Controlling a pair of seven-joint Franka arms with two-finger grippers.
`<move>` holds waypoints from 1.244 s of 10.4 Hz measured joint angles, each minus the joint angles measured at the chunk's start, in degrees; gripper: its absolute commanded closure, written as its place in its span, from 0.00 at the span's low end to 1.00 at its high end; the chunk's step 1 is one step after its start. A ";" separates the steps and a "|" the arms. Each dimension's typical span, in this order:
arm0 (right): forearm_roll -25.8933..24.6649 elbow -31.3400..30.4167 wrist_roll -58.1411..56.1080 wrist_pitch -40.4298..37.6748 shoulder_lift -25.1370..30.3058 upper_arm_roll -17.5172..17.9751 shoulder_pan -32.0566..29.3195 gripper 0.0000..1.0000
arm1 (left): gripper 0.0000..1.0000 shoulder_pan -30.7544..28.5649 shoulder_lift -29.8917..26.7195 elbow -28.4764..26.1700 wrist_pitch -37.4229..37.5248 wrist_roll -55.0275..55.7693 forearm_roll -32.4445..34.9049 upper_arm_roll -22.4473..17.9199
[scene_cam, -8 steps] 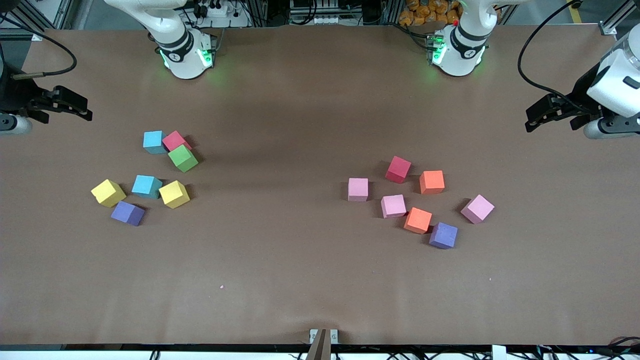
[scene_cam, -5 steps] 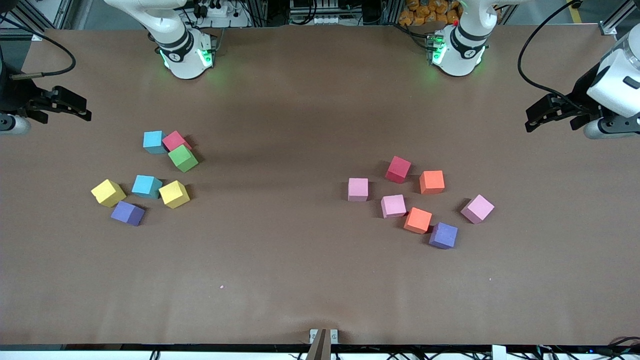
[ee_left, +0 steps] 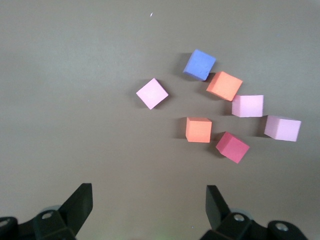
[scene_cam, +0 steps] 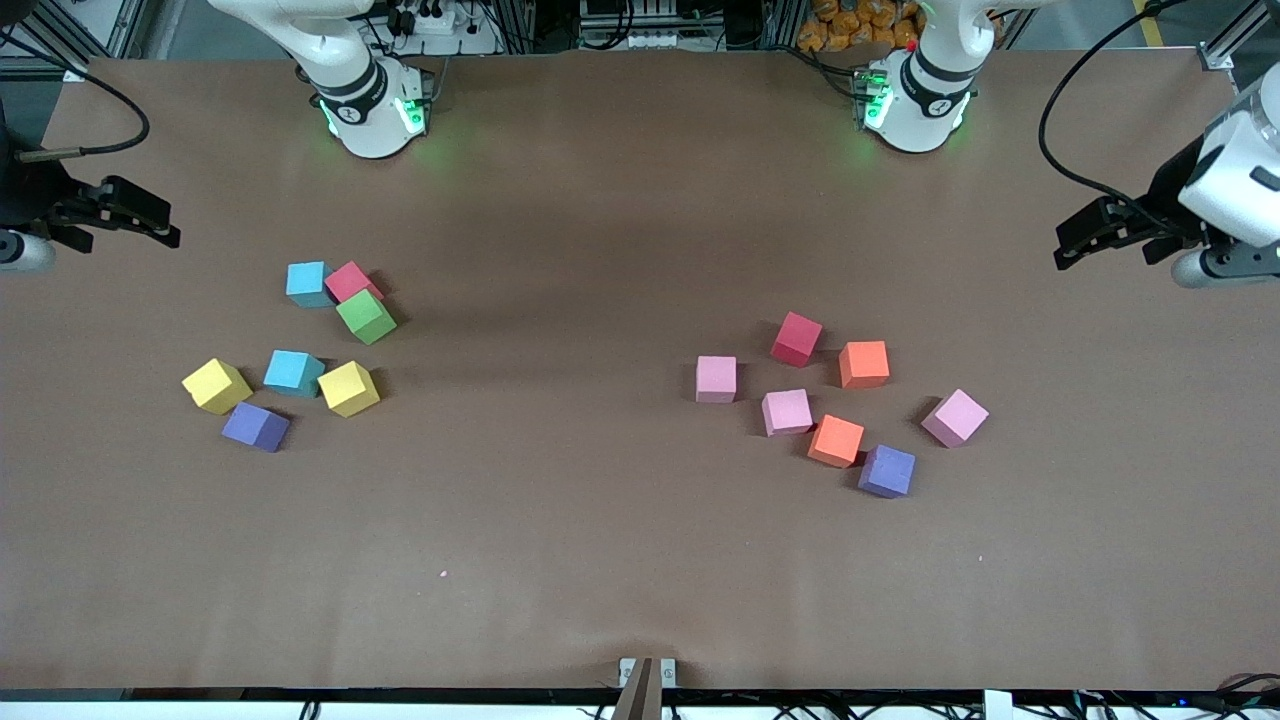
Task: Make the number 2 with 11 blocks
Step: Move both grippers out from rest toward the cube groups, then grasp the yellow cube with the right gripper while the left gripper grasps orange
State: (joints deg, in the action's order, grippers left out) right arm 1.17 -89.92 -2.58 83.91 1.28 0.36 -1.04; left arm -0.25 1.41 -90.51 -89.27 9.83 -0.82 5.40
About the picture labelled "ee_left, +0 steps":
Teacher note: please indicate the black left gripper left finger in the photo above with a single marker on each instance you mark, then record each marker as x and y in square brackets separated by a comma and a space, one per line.
[80, 205]

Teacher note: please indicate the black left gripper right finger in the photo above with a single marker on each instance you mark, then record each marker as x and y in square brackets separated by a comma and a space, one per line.
[215, 210]

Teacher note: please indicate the red foam cube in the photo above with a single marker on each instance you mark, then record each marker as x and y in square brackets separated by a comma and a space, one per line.
[232, 147]

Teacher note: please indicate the orange foam cube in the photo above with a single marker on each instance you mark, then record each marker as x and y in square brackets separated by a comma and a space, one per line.
[224, 85]
[198, 130]

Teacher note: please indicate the pink foam cube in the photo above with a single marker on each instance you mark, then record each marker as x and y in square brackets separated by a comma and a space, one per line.
[152, 93]
[247, 106]
[282, 128]

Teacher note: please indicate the brown table mat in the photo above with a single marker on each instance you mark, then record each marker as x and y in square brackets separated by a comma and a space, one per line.
[75, 100]

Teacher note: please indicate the violet foam cube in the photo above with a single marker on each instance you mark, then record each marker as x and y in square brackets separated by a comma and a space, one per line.
[199, 64]

